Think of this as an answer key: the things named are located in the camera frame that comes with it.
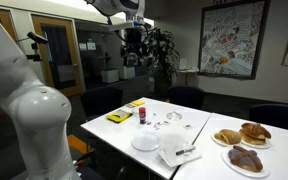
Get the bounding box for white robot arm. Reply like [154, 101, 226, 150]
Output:
[0, 23, 81, 180]

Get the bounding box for clear glass bowl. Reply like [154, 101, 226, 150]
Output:
[166, 111, 182, 121]

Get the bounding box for yellow sticky note pad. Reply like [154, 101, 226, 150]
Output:
[132, 100, 145, 106]

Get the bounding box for red spice bottle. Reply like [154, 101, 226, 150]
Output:
[139, 107, 146, 124]

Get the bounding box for yellow crayon box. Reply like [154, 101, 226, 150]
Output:
[106, 109, 132, 123]

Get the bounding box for potted green plant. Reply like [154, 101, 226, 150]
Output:
[145, 28, 180, 96]

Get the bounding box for small paper scraps cluster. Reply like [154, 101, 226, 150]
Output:
[146, 121, 170, 130]

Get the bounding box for small white side table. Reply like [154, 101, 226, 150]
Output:
[177, 67, 199, 85]

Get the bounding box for black chair left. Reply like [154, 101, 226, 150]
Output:
[80, 87, 123, 120]

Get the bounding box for black office chair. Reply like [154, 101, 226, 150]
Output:
[168, 86, 205, 110]

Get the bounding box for small paper scrap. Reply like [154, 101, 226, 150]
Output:
[183, 125, 193, 130]

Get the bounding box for black marker pen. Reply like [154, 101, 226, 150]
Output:
[176, 147, 195, 156]

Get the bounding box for wooden door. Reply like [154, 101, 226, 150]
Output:
[32, 15, 82, 96]

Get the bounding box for croissant on white plate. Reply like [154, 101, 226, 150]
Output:
[211, 129, 241, 146]

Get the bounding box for bun on white plate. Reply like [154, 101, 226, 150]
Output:
[239, 123, 271, 149]

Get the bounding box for chocolate bread on white plate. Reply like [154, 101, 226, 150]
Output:
[221, 145, 270, 179]

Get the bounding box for black chair right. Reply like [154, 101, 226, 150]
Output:
[249, 104, 288, 129]

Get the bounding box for large framed wall poster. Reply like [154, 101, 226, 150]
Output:
[198, 0, 270, 80]

